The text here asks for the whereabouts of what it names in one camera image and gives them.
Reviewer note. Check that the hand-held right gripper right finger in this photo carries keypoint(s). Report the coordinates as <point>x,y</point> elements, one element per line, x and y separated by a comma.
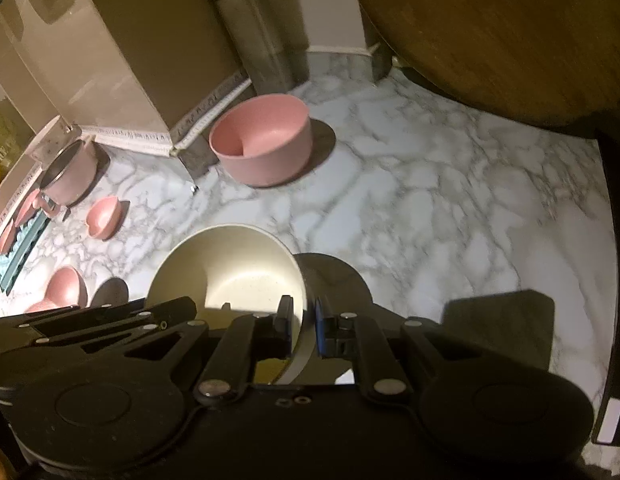
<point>320,327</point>

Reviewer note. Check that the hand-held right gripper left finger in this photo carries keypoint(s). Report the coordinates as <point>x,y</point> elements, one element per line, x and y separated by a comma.
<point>285,320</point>

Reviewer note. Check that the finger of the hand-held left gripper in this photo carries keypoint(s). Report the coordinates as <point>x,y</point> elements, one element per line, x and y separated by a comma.
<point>90,320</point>

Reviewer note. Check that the pink bear-shaped plate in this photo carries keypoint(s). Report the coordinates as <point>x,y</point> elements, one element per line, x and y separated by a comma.
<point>65,287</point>

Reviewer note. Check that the beige bowl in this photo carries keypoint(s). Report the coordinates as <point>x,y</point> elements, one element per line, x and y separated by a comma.
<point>230,265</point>

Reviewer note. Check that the small pink heart dish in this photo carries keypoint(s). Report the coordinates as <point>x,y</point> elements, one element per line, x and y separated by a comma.
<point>102,220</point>

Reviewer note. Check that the pink bowl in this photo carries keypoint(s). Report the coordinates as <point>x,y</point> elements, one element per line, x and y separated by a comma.
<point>270,160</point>

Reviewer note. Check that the blue ice tray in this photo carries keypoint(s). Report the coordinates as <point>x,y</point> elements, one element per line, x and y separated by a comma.
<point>17,260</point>

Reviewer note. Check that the pink apple-shaped dish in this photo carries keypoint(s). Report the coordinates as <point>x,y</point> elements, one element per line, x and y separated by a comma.
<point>5,237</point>

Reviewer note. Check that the pink leaf-shaped dish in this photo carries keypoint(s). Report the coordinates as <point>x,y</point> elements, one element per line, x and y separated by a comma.
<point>25,207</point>

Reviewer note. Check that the pink pot with steel interior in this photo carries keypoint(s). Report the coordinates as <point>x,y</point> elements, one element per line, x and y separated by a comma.
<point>72,175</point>

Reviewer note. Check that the round wooden board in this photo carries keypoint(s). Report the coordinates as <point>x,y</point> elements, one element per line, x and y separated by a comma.
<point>489,35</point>

